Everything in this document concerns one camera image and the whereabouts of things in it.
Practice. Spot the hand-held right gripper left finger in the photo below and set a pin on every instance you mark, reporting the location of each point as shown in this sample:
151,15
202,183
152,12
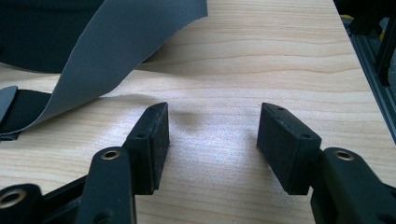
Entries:
149,149

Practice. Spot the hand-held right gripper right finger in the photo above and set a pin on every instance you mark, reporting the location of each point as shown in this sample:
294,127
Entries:
289,149

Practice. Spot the grey cloth garment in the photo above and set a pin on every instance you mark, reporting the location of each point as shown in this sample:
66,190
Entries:
102,46

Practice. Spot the black metal frame rail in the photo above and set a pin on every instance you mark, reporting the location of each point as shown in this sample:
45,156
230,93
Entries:
373,56

